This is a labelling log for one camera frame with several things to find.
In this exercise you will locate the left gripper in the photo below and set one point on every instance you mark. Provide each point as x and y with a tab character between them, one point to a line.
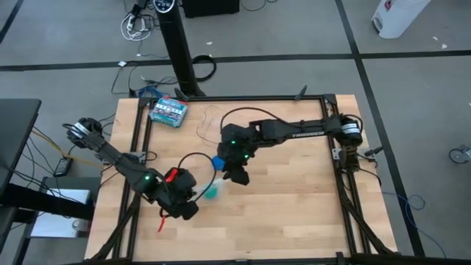
171	191

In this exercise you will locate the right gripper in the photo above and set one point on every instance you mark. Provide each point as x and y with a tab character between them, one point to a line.
237	145

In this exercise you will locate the blue elastic bandage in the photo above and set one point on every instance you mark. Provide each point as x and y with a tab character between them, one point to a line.
218	163

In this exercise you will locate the teal bandage roll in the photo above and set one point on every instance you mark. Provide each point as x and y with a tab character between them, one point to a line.
211	193

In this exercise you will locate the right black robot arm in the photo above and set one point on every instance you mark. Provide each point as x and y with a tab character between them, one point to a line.
294	130

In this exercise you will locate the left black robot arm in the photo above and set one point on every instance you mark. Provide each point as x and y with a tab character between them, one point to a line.
114	158

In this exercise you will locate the clear plastic bin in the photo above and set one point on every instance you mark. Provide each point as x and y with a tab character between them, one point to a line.
208	125

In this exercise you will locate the teal first aid kit box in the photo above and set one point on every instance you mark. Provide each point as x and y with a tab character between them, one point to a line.
167	112

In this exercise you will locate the black tower fan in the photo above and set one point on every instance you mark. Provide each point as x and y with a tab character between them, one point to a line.
180	55

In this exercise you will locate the black power adapter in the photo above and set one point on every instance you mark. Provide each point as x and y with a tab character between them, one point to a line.
62	167

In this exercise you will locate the white flat box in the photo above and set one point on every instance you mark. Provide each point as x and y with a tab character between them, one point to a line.
51	226

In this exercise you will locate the black desk foot beam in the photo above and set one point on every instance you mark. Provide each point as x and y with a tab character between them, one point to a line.
44	202

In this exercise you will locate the black box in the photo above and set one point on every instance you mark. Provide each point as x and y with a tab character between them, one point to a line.
209	7

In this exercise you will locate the black desk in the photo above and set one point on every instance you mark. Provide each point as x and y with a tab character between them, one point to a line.
14	129

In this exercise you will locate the grey caster wheel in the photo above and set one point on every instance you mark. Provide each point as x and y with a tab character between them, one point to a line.
458	154

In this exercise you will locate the white air purifier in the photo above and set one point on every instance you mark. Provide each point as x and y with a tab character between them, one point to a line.
397	18

